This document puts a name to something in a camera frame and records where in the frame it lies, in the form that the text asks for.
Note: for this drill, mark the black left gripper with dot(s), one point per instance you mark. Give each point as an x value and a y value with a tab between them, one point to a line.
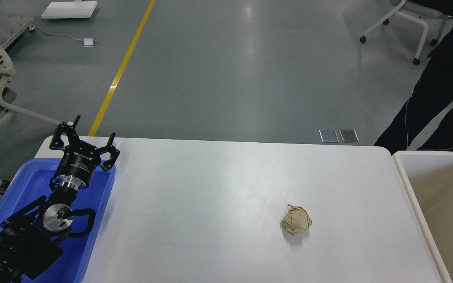
80	160

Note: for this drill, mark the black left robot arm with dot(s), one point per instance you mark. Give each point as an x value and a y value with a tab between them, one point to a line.
50	216

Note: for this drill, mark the blue plastic bin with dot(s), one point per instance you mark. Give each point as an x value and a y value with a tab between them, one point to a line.
32	181

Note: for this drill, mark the white power adapter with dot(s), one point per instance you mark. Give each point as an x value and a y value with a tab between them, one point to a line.
89	42

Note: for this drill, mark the white foam board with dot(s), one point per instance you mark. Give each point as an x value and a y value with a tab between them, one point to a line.
69	9

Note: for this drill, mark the grey metal platform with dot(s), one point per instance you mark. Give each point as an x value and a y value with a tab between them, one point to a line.
12	27

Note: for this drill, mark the crumpled brown paper ball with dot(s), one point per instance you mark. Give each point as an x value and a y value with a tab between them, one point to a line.
296	221

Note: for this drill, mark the left metal floor plate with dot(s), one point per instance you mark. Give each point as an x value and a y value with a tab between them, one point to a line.
328	136

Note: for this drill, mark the metal floor plate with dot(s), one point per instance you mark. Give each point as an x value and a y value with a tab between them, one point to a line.
349	135
328	136

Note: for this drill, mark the right metal floor plate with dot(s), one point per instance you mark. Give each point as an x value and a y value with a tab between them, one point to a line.
349	135

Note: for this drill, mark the white plastic bin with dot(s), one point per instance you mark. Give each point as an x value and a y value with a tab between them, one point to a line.
428	180

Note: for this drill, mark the person in black clothes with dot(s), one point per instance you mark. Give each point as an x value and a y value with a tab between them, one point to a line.
432	93

